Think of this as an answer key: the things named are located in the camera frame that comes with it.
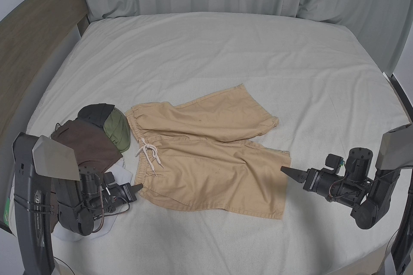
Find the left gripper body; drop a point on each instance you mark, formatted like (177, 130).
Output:
(125, 193)

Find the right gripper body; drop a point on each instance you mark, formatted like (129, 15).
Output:
(321, 185)

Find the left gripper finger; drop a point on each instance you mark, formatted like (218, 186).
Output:
(138, 188)

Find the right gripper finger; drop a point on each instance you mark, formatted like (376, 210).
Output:
(296, 175)

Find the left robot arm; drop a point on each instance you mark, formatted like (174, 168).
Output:
(32, 219)

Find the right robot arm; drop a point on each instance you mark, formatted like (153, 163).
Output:
(371, 202)

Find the bed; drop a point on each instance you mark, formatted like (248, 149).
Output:
(226, 51)

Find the white garment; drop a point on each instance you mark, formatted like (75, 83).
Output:
(123, 175)

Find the green garment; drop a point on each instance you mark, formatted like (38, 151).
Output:
(117, 132)

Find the brown garment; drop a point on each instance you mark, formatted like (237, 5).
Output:
(87, 141)

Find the black garment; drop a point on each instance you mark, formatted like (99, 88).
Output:
(93, 114)

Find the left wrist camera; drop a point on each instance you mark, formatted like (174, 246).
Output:
(109, 179)

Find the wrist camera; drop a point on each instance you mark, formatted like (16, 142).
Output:
(334, 164)
(109, 179)

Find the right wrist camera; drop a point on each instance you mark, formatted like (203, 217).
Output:
(334, 164)

